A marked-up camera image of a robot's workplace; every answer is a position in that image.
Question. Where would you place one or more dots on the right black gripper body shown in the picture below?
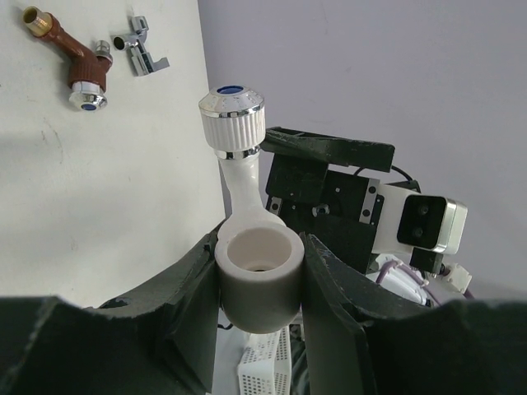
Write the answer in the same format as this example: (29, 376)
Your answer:
(342, 210)

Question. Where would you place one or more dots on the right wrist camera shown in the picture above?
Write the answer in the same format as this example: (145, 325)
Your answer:
(410, 220)

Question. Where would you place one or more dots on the white elbow pipe fitting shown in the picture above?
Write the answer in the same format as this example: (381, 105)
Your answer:
(260, 271)

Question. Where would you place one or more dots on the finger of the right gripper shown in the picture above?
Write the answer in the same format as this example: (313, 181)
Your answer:
(329, 149)

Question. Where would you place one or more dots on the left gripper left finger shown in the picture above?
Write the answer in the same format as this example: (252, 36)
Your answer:
(158, 338)

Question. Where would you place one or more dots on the brown faucet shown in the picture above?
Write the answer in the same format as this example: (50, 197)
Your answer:
(87, 76)

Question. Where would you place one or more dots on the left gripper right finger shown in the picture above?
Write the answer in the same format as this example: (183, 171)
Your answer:
(363, 339)

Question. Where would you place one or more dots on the grey faucet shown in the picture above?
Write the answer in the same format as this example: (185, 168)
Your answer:
(134, 43)

